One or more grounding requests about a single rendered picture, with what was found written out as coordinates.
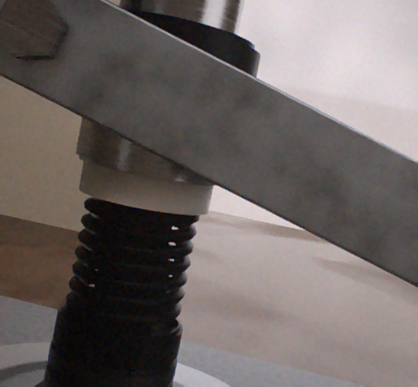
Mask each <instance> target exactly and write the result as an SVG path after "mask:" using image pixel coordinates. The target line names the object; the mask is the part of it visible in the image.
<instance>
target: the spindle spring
mask: <svg viewBox="0 0 418 387"><path fill-rule="evenodd" d="M84 205H85V208H86V209H87V210H88V211H89V212H91V213H88V214H85V215H83V216H82V217H81V220H80V221H81V223H82V225H83V226H84V227H85V228H86V229H83V230H82V231H81V232H79V234H78V240H79V241H80V242H81V243H82V244H81V245H79V246H77V247H76V249H75V255H76V257H77V258H78V260H77V261H75V262H74V263H73V264H72V272H73V274H75V276H73V277H71V279H70V282H69V286H70V289H71V292H70V293H68V294H67V295H66V304H67V305H68V307H70V308H71V309H72V310H74V311H75V312H77V313H79V314H80V315H82V316H84V317H88V318H90V319H93V320H96V321H100V322H107V323H111V324H116V325H125V326H140V327H141V326H153V325H159V324H163V323H165V322H166V323H171V324H177V325H178V319H177V317H178V316H179V314H180V313H181V309H182V304H181V303H180V301H181V300H182V299H183V298H184V294H185V292H184V289H183V285H185V284H186V282H187V272H186V270H187V269H188V267H189V266H190V265H191V260H190V257H189V256H188V255H189V254H190V253H192V251H193V246H194V244H193V242H192V241H191V239H193V237H194V236H195V235H196V234H197V229H196V226H195V225H194V223H196V222H198V221H199V218H200V216H199V215H179V214H172V213H165V212H158V211H150V210H138V209H132V208H127V207H122V206H115V205H111V204H110V201H105V200H101V199H99V198H88V199H87V200H86V201H84ZM107 218H110V219H113V220H121V221H126V222H131V223H136V224H143V225H159V226H174V227H176V228H177V229H176V230H174V229H171V230H160V229H149V228H142V227H135V226H130V225H121V224H116V223H112V222H108V221H107ZM104 235H111V236H114V237H119V238H123V239H133V240H139V241H147V242H159V243H174V244H175V245H171V244H169V245H147V244H133V243H127V242H122V241H118V240H113V239H106V238H104ZM101 252H105V253H108V254H115V255H120V256H124V257H131V258H137V259H166V262H163V263H147V262H137V261H130V260H124V259H116V258H111V257H108V256H104V255H102V254H100V253H101ZM171 259H174V260H173V261H172V260H171ZM98 268H102V269H106V270H109V271H114V272H119V273H129V274H136V275H148V276H163V278H130V277H124V276H118V275H113V274H109V273H103V272H100V271H97V270H95V269H98ZM169 275H172V277H171V276H169ZM91 284H94V285H97V286H101V287H103V288H111V289H114V290H120V291H126V292H135V293H159V295H149V296H141V295H128V294H122V293H112V292H108V291H105V290H102V289H98V288H95V287H92V286H90V285H91ZM84 300H90V301H92V302H97V303H101V304H104V305H109V306H113V307H124V308H133V309H156V311H151V312H130V311H122V310H115V309H111V308H106V307H100V306H97V305H94V304H92V303H89V302H86V301H84Z"/></svg>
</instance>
